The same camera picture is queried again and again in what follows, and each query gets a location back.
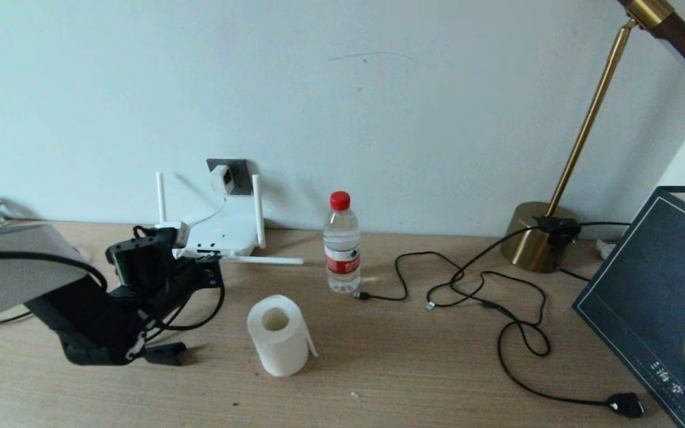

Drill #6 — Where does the thin white adapter cable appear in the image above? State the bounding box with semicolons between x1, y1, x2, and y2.
185;195;228;231

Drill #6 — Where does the white power adapter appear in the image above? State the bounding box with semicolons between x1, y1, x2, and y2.
210;165;236;196

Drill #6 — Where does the black ethernet cable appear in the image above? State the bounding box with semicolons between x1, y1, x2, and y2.
0;253;226;333

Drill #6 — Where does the white router with antennas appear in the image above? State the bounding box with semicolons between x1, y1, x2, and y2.
155;172;306;265

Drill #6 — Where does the small black plastic clip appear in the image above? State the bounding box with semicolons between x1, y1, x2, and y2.
143;342;187;366

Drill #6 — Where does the white toilet paper roll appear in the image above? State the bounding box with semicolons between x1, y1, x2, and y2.
246;295;318;379

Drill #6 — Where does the clear water bottle red cap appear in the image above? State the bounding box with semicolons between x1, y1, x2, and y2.
323;191;362;294

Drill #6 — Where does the brass desk lamp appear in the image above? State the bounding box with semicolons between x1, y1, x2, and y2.
500;0;685;273

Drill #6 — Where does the dark blue gift bag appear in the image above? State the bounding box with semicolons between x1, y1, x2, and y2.
573;178;685;428

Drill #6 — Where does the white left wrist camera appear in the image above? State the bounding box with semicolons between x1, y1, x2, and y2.
155;221;190;247

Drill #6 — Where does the grey wall socket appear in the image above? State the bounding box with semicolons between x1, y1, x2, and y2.
207;158;255;196

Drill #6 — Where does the black USB cable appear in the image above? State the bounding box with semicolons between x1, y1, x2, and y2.
353;251;468;310

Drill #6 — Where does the black lamp power cord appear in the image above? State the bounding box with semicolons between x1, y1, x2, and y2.
426;221;646;418

